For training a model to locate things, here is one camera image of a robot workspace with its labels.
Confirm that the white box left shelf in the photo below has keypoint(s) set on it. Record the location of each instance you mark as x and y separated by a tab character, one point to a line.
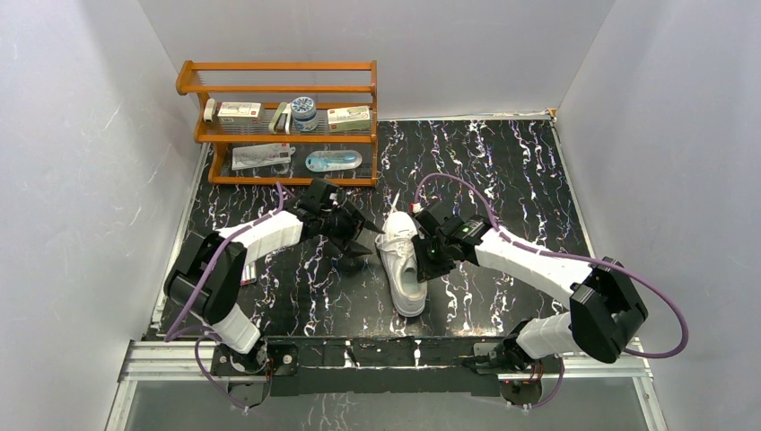
239	113

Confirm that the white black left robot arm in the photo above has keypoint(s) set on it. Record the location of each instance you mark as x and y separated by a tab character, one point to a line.
205	278

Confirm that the white shoelace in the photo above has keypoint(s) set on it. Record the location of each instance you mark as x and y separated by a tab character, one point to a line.
394	204

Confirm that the aluminium rail frame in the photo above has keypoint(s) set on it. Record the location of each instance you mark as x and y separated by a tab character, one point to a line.
186	360

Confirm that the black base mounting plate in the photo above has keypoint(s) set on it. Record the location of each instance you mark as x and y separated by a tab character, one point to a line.
516	387

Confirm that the blue white round jar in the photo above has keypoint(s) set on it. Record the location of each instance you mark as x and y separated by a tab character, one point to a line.
304	113

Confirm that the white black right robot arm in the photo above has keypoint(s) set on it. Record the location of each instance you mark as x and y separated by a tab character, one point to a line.
603	308

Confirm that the coloured marker pen set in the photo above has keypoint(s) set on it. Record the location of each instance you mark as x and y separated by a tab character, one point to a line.
248	274

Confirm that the orange wooden shelf rack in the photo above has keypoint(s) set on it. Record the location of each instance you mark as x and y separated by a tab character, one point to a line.
330	84

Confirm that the white packaged item lower shelf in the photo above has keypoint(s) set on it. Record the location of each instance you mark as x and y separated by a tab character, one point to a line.
257	156

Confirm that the blue packaged toothbrush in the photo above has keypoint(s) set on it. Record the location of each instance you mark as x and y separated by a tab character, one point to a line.
333	161

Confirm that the white green box right shelf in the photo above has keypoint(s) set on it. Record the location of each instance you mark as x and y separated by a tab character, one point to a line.
349	119

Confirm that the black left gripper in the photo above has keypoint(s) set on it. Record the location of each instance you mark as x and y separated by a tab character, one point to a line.
349	223

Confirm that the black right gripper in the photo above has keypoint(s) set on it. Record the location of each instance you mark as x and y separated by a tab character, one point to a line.
427	270

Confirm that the white handle tool left shelf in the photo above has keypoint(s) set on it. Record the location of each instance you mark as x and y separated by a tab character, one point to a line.
209	111

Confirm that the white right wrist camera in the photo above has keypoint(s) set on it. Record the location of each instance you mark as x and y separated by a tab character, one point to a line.
417	207

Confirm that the white sneaker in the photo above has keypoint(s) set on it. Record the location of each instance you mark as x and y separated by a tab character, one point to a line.
397	255

